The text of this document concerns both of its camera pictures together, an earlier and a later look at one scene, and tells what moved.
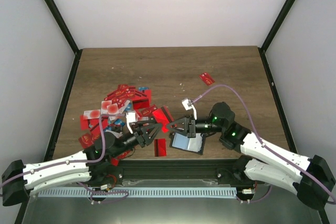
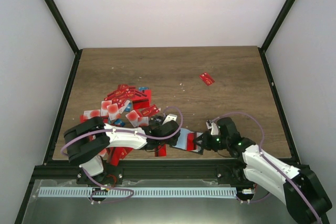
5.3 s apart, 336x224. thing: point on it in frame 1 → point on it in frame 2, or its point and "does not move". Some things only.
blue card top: [143, 88] does not move
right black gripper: [191, 132] → [205, 137]
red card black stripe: [160, 147] does not move
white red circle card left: [90, 114] does not move
